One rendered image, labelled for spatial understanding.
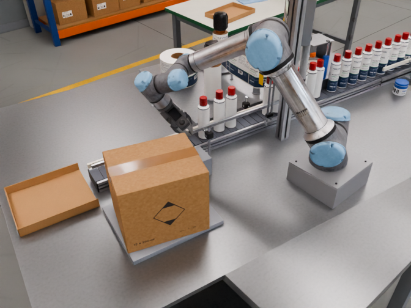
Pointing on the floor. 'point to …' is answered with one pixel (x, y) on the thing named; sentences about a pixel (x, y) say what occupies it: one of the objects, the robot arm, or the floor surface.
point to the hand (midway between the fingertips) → (191, 134)
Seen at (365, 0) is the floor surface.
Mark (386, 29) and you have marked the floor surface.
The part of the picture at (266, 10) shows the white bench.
